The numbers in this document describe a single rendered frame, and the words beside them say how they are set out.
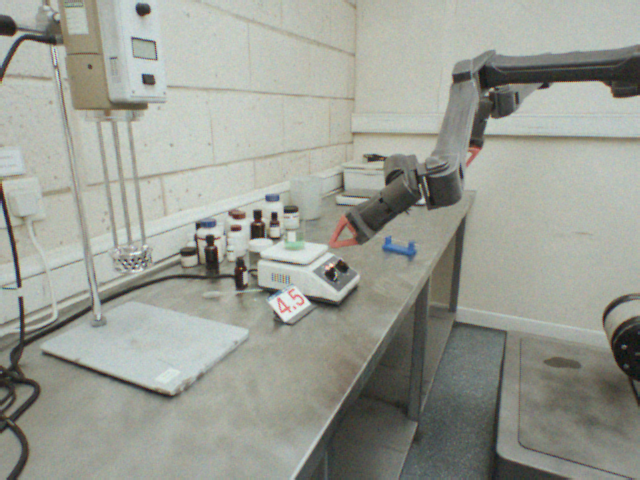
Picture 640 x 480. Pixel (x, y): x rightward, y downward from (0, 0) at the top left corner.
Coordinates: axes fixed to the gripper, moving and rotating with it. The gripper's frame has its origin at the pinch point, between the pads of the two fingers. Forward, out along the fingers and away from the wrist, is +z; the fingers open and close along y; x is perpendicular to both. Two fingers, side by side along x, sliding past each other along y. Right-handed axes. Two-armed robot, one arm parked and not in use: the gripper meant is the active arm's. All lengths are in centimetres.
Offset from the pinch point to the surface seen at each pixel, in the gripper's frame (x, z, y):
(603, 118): 21, -64, -150
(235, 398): 10.4, 9.6, 33.3
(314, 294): 6.4, 10.9, 0.0
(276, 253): -5.7, 14.3, -2.0
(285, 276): -0.3, 14.4, 0.0
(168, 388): 3.8, 16.0, 36.5
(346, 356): 16.8, 1.5, 16.7
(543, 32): -25, -66, -155
